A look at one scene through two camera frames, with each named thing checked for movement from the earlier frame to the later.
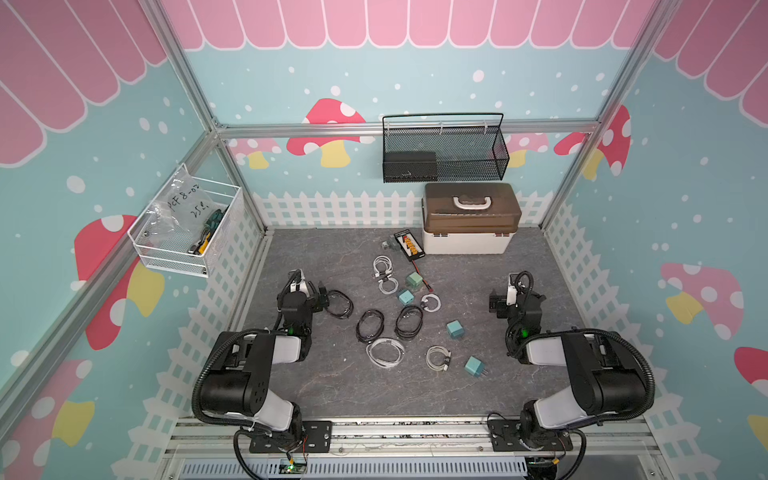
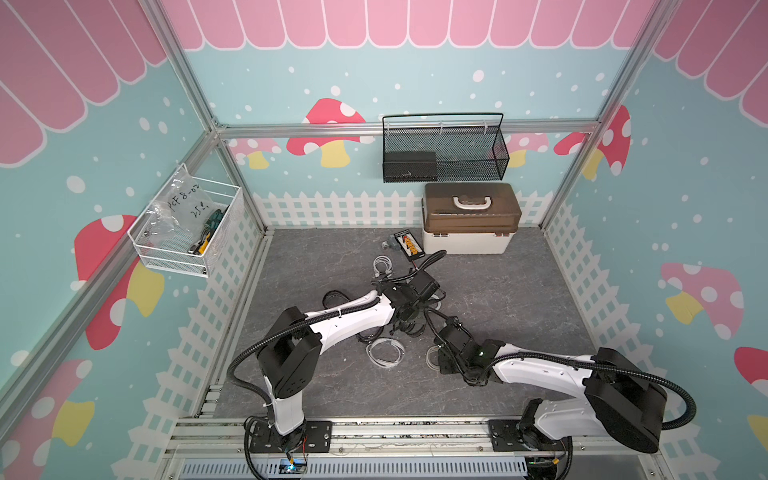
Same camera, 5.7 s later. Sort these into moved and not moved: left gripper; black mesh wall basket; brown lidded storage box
Moved: left gripper
Not moved: black mesh wall basket; brown lidded storage box
